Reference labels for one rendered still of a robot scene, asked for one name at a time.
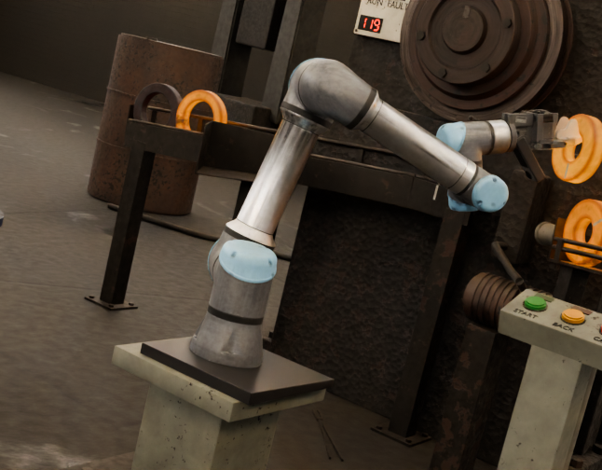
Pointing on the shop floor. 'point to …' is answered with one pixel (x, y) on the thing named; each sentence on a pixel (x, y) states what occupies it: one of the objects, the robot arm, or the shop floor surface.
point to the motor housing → (474, 372)
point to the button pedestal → (551, 380)
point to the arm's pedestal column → (192, 439)
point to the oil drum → (198, 78)
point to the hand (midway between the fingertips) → (581, 140)
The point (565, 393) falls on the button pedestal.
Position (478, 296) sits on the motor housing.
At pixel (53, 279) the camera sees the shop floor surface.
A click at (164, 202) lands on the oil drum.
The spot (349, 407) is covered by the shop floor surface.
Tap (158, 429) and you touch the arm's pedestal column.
